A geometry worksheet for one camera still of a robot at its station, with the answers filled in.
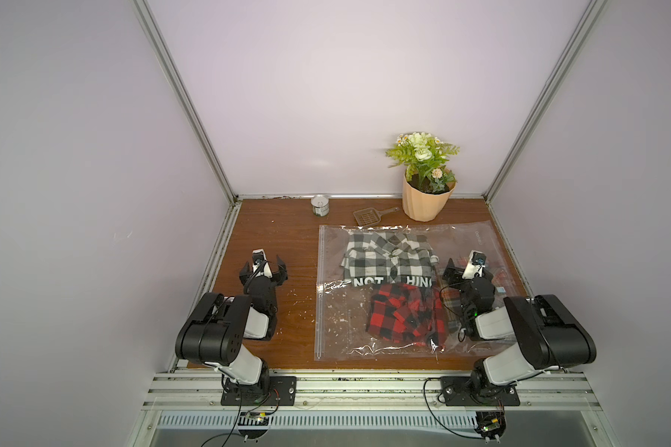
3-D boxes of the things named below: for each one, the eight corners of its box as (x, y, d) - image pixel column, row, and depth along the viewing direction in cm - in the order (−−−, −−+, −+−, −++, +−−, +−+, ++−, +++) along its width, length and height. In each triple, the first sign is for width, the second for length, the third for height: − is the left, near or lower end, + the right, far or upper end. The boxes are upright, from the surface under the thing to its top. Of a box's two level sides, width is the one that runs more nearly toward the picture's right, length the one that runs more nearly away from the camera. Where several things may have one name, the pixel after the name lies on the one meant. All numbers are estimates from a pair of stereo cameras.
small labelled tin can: (311, 216, 116) (309, 208, 112) (312, 203, 121) (311, 195, 117) (329, 216, 116) (328, 208, 112) (329, 203, 121) (329, 195, 117)
